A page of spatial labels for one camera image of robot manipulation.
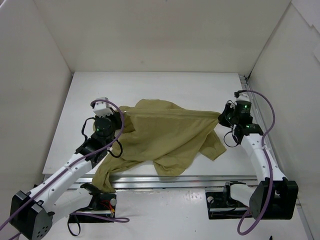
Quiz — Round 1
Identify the olive yellow hooded jacket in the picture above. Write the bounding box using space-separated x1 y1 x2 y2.
92 99 226 193

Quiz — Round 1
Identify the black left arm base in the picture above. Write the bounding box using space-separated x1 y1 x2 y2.
67 193 117 237

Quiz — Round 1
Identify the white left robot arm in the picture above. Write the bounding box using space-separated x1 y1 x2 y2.
8 111 125 240

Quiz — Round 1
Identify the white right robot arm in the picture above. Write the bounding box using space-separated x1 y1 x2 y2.
218 98 299 220

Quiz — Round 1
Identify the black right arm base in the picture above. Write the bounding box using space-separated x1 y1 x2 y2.
205 180 257 220

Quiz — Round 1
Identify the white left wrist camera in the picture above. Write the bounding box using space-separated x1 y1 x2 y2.
90 97 114 118

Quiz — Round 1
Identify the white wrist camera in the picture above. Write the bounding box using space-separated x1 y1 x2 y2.
90 97 114 118
234 90 250 102

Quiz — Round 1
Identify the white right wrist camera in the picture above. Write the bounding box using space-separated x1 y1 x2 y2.
234 90 250 102

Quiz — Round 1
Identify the aluminium right side rail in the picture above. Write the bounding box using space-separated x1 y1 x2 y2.
238 74 314 240

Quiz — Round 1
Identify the aluminium rail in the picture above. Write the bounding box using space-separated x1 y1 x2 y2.
67 174 261 193
238 74 314 240

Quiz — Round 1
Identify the aluminium front rail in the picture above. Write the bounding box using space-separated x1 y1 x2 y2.
67 174 261 193

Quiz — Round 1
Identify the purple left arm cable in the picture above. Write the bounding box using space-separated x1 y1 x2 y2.
0 99 131 240

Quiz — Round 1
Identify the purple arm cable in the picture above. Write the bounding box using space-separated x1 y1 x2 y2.
234 89 277 236
0 99 131 240

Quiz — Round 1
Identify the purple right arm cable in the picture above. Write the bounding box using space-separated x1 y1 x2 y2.
234 89 277 236

